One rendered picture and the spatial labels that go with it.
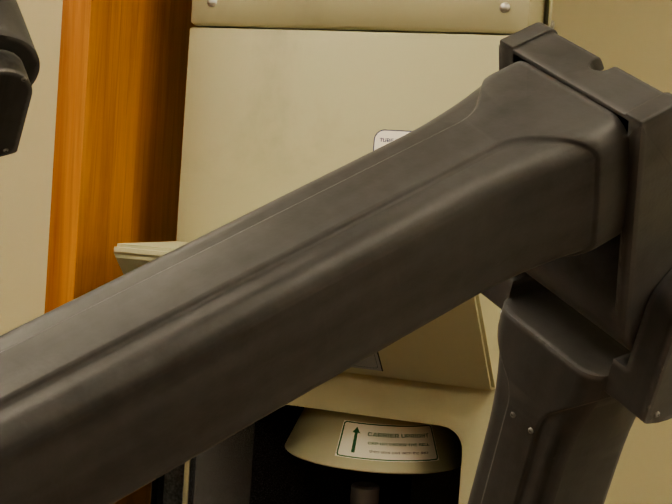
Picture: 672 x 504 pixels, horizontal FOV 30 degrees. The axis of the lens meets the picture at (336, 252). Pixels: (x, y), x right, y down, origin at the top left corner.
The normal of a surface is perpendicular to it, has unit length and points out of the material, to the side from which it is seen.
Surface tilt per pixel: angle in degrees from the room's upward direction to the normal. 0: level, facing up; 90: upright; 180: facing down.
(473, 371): 135
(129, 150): 90
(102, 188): 90
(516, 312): 29
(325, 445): 66
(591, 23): 90
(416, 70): 90
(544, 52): 39
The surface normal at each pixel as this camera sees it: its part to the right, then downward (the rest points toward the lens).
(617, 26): -0.35, 0.03
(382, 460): 0.03, -0.35
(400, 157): -0.09, -0.76
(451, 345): -0.29, 0.72
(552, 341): 0.12, -0.84
